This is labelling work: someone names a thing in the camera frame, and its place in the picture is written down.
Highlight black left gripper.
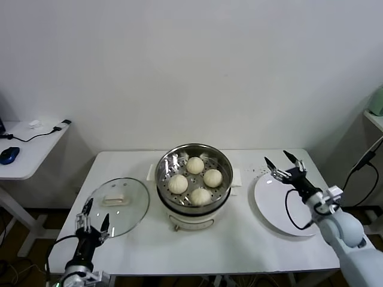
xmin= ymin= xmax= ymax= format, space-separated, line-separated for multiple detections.
xmin=74 ymin=197 xmax=111 ymax=264

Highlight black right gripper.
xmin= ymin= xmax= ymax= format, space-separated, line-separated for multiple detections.
xmin=263 ymin=149 xmax=319 ymax=199

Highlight round glass pot lid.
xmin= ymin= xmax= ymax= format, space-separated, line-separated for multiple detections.
xmin=83 ymin=177 xmax=150 ymax=239

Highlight white steamed baozi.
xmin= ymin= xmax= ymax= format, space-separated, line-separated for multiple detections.
xmin=185 ymin=156 xmax=205 ymax=175
xmin=168 ymin=174 xmax=189 ymax=194
xmin=203 ymin=169 xmax=224 ymax=188
xmin=190 ymin=187 xmax=212 ymax=206

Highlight perforated steel steamer basket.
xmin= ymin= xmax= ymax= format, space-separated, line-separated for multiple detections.
xmin=155 ymin=143 xmax=234 ymax=210

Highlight white round plate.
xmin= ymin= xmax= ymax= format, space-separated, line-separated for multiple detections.
xmin=248 ymin=173 xmax=321 ymax=237

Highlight white side desk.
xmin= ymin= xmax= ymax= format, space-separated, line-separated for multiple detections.
xmin=0 ymin=120 xmax=72 ymax=258

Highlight white electric cooking pot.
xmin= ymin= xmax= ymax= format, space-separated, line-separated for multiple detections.
xmin=146 ymin=163 xmax=242 ymax=231

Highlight white shelf table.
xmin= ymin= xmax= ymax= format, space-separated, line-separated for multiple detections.
xmin=363 ymin=109 xmax=383 ymax=132

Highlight black and white adapter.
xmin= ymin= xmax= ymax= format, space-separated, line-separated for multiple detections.
xmin=53 ymin=119 xmax=72 ymax=132

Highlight blue computer mouse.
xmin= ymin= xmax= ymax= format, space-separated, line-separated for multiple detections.
xmin=0 ymin=146 xmax=21 ymax=164

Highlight pale green appliance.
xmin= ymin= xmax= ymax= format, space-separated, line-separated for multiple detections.
xmin=369 ymin=89 xmax=383 ymax=116

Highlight dark monitor edge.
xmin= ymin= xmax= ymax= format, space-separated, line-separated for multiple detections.
xmin=0 ymin=91 xmax=7 ymax=135

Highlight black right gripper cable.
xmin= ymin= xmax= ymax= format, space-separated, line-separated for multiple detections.
xmin=284 ymin=188 xmax=321 ymax=230

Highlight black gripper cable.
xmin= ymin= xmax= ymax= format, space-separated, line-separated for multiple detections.
xmin=284 ymin=188 xmax=321 ymax=230
xmin=46 ymin=234 xmax=78 ymax=282

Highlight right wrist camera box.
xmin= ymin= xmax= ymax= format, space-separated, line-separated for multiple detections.
xmin=320 ymin=185 xmax=344 ymax=215

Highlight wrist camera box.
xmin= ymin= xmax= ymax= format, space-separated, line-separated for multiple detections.
xmin=85 ymin=270 xmax=111 ymax=287
xmin=320 ymin=185 xmax=344 ymax=215

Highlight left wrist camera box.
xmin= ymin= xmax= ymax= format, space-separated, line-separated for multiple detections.
xmin=85 ymin=270 xmax=111 ymax=287

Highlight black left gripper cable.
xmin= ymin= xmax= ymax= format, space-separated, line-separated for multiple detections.
xmin=46 ymin=234 xmax=78 ymax=282

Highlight black cable with adapter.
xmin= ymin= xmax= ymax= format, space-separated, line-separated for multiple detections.
xmin=337 ymin=151 xmax=381 ymax=207

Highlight white hanging cable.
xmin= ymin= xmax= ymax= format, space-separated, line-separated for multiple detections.
xmin=363 ymin=136 xmax=383 ymax=162

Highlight thin black desk cable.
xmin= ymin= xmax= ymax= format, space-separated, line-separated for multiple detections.
xmin=0 ymin=127 xmax=60 ymax=143

